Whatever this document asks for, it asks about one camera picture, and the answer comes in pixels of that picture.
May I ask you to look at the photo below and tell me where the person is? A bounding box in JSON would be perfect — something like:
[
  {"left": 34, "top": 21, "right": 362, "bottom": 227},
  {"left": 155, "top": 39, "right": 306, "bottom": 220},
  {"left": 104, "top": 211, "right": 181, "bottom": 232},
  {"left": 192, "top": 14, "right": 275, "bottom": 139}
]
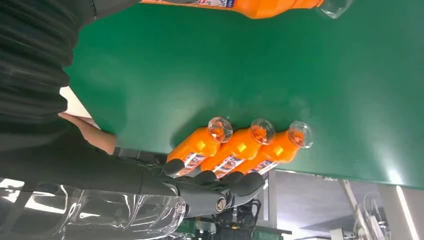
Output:
[{"left": 57, "top": 111, "right": 117, "bottom": 156}]

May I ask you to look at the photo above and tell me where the white metal frame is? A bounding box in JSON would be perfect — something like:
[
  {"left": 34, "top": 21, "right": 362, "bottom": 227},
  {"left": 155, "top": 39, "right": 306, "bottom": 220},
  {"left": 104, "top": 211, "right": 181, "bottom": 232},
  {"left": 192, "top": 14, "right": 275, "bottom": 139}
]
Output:
[{"left": 339, "top": 179, "right": 395, "bottom": 240}]

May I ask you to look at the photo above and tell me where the white wall light strip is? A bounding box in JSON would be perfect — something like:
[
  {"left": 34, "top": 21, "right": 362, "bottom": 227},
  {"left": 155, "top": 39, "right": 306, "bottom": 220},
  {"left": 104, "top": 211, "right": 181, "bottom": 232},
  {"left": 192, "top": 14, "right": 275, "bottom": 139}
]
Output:
[{"left": 395, "top": 185, "right": 422, "bottom": 240}]

